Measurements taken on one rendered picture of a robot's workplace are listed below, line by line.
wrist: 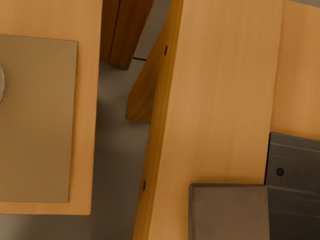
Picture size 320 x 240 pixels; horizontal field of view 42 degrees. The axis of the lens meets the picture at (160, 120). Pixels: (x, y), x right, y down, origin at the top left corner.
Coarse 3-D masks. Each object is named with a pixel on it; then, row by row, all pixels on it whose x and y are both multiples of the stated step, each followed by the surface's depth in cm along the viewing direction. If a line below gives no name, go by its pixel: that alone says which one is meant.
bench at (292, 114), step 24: (288, 0) 59; (288, 24) 59; (312, 24) 60; (288, 48) 58; (312, 48) 59; (144, 72) 98; (288, 72) 58; (312, 72) 59; (144, 96) 98; (288, 96) 58; (312, 96) 58; (144, 120) 138; (288, 120) 57; (312, 120) 58
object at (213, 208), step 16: (192, 192) 49; (208, 192) 49; (224, 192) 49; (240, 192) 50; (256, 192) 50; (192, 208) 49; (208, 208) 49; (224, 208) 49; (240, 208) 49; (256, 208) 50; (192, 224) 49; (208, 224) 48; (224, 224) 49; (240, 224) 49; (256, 224) 49
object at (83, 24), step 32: (0, 0) 56; (32, 0) 56; (64, 0) 57; (96, 0) 58; (0, 32) 55; (32, 32) 56; (64, 32) 56; (96, 32) 57; (96, 64) 57; (96, 96) 56
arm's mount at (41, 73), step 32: (0, 64) 52; (32, 64) 53; (64, 64) 54; (32, 96) 53; (64, 96) 54; (0, 128) 52; (32, 128) 53; (64, 128) 54; (0, 160) 52; (32, 160) 53; (64, 160) 53; (0, 192) 52; (32, 192) 52; (64, 192) 53
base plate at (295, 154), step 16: (272, 144) 54; (288, 144) 55; (304, 144) 55; (272, 160) 54; (288, 160) 54; (304, 160) 55; (272, 176) 54; (288, 176) 54; (304, 176) 54; (272, 192) 53; (288, 192) 54; (304, 192) 54; (272, 208) 53; (288, 208) 53; (304, 208) 54; (272, 224) 53; (288, 224) 53; (304, 224) 54
